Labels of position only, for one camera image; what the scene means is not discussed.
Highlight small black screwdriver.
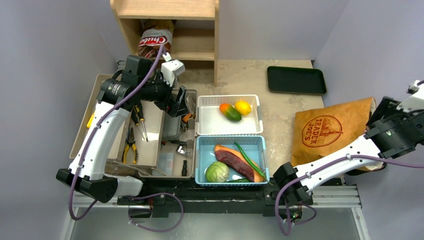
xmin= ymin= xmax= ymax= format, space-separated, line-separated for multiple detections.
xmin=181 ymin=160 xmax=188 ymax=177

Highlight yellow lemon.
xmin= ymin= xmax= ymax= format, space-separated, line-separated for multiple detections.
xmin=234 ymin=101 xmax=252 ymax=116

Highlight black yellow screwdriver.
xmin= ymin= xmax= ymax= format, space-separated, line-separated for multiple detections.
xmin=134 ymin=103 xmax=149 ymax=142
xmin=131 ymin=109 xmax=147 ymax=141

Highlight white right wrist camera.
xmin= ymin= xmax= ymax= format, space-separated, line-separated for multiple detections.
xmin=396 ymin=80 xmax=424 ymax=113

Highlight long green bean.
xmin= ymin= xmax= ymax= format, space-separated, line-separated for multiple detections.
xmin=234 ymin=142 xmax=273 ymax=186

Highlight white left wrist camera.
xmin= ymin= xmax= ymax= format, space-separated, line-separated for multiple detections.
xmin=161 ymin=52 xmax=186 ymax=88

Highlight brown Trader Joe's bag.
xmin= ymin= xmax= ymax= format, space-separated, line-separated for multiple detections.
xmin=291 ymin=97 xmax=376 ymax=167

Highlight black tray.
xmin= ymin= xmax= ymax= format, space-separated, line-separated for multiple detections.
xmin=266 ymin=66 xmax=327 ymax=96

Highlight green cabbage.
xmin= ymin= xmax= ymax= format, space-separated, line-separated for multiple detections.
xmin=205 ymin=161 xmax=230 ymax=183

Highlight grey plastic case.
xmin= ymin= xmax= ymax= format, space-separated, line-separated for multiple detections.
xmin=161 ymin=114 xmax=182 ymax=142

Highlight orange green mango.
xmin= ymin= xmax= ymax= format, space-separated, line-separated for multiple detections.
xmin=219 ymin=103 xmax=242 ymax=122

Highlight white perforated basket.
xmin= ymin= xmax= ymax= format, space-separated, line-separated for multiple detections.
xmin=196 ymin=94 xmax=264 ymax=136

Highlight beige toolbox tray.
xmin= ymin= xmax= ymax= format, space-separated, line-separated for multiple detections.
xmin=69 ymin=74 xmax=166 ymax=167

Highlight Chubs snack bag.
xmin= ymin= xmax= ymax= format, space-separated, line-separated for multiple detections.
xmin=137 ymin=19 xmax=175 ymax=58

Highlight beige toolbox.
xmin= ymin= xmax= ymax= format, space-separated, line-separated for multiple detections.
xmin=139 ymin=88 xmax=198 ymax=180

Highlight wooden shelf unit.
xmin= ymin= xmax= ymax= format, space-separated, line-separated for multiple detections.
xmin=109 ymin=0 xmax=221 ymax=88

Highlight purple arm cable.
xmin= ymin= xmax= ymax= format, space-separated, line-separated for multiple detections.
xmin=67 ymin=44 xmax=167 ymax=222
xmin=274 ymin=154 xmax=424 ymax=237

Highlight blue perforated basket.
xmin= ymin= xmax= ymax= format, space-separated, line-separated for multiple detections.
xmin=195 ymin=135 xmax=270 ymax=187

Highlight clear small parts box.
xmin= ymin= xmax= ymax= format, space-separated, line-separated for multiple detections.
xmin=157 ymin=152 xmax=174 ymax=176

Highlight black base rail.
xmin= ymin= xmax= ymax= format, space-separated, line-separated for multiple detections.
xmin=72 ymin=177 xmax=362 ymax=220

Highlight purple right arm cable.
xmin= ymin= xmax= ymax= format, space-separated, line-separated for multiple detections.
xmin=274 ymin=154 xmax=424 ymax=237

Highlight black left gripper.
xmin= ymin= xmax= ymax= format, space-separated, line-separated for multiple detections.
xmin=139 ymin=70 xmax=189 ymax=117

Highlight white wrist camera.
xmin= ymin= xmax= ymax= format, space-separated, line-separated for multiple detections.
xmin=396 ymin=80 xmax=424 ymax=113
xmin=161 ymin=52 xmax=186 ymax=88

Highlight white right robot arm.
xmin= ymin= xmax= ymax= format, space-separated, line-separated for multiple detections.
xmin=273 ymin=93 xmax=424 ymax=209

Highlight yellow handled pliers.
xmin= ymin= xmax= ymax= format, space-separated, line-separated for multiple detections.
xmin=122 ymin=127 xmax=139 ymax=164

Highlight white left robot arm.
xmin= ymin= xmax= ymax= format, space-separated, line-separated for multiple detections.
xmin=56 ymin=53 xmax=189 ymax=205

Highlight orange hex key set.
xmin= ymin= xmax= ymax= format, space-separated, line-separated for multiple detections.
xmin=181 ymin=113 xmax=196 ymax=123

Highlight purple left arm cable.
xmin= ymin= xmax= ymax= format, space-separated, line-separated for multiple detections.
xmin=67 ymin=44 xmax=167 ymax=222

